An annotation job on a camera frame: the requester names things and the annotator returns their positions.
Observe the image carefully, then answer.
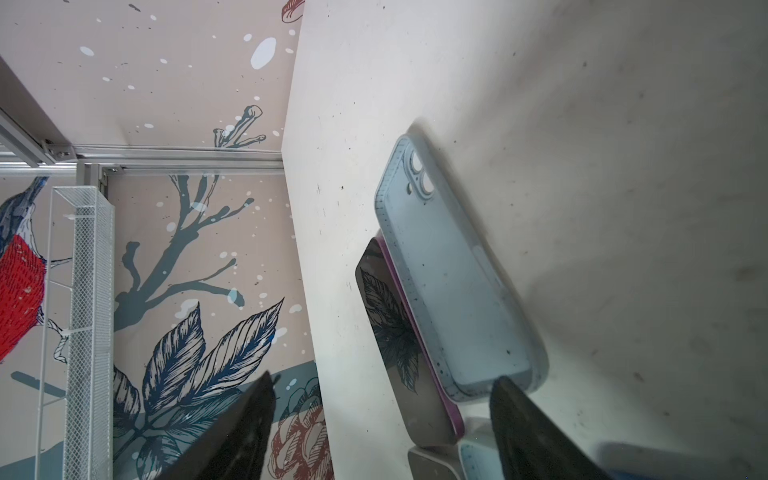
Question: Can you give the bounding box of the white wire mesh basket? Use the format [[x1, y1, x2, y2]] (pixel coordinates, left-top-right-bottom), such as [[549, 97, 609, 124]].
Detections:
[[34, 186, 115, 479]]

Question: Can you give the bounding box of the pale green phone case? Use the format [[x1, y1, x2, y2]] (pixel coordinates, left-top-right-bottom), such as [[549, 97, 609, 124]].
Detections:
[[458, 420, 505, 480]]

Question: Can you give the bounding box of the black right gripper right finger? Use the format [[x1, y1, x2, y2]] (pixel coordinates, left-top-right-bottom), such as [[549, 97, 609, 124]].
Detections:
[[489, 376, 610, 480]]

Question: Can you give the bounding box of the phone with black screen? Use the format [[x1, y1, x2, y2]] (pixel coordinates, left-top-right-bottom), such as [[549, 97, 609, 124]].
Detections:
[[407, 447, 465, 480]]

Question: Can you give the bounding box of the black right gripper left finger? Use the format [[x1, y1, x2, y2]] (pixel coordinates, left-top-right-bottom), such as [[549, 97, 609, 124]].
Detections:
[[158, 372, 277, 480]]

